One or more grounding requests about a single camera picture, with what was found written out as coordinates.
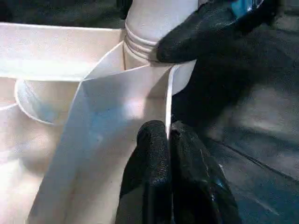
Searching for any glossy black mat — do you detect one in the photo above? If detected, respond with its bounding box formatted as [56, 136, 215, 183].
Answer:
[0, 0, 299, 224]

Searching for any white plastic table top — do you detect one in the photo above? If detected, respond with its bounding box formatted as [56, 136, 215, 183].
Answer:
[0, 22, 197, 224]

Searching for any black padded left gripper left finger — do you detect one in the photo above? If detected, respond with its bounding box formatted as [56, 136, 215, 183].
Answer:
[115, 120, 173, 224]

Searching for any white plastic table leg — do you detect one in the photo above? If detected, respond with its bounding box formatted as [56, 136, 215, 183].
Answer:
[122, 0, 208, 63]

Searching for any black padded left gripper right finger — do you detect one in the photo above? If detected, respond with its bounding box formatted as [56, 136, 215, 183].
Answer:
[169, 120, 241, 224]

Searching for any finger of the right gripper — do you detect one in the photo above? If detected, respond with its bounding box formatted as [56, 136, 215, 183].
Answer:
[157, 2, 262, 63]

